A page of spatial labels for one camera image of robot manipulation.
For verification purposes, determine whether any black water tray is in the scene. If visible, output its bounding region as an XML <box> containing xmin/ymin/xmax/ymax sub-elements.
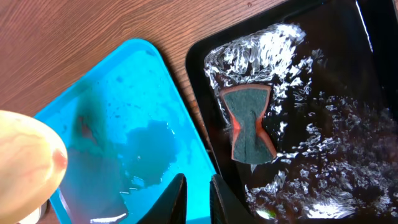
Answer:
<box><xmin>185</xmin><ymin>1</ymin><xmax>397</xmax><ymax>223</ymax></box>

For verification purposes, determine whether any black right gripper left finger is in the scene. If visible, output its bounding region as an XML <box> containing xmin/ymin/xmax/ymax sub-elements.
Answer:
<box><xmin>137</xmin><ymin>173</ymin><xmax>187</xmax><ymax>224</ymax></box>

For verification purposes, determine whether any yellow plate ketchup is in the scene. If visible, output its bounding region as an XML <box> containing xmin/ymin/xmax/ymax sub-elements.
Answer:
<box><xmin>1</xmin><ymin>110</ymin><xmax>68</xmax><ymax>223</ymax></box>

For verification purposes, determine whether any teal plastic tray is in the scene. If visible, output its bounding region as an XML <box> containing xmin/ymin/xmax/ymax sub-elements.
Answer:
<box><xmin>36</xmin><ymin>39</ymin><xmax>215</xmax><ymax>223</ymax></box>

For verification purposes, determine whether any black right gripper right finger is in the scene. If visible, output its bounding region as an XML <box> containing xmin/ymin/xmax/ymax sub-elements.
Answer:
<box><xmin>210</xmin><ymin>174</ymin><xmax>255</xmax><ymax>224</ymax></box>

